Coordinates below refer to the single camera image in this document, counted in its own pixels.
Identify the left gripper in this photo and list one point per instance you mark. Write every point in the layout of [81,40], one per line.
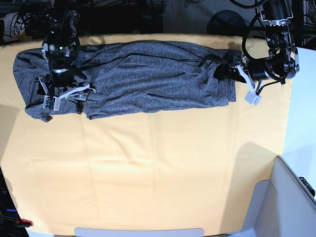
[254,69]

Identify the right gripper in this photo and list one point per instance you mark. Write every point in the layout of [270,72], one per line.
[66,77]

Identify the grey long-sleeve T-shirt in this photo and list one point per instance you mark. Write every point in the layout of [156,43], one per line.
[152,76]

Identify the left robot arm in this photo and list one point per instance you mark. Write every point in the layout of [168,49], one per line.
[282,62]

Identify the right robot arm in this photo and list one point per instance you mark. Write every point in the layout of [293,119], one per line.
[59,49]

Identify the dark round stool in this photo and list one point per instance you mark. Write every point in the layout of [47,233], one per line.
[226,23]

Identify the yellow table cloth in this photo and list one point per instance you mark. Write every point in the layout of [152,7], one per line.
[167,170]

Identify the red clamp left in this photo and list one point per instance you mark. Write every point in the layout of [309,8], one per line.
[22,223]

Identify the black remote control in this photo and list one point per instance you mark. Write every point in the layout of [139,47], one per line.
[308,186]

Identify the white box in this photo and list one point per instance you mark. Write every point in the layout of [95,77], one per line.
[281,206]

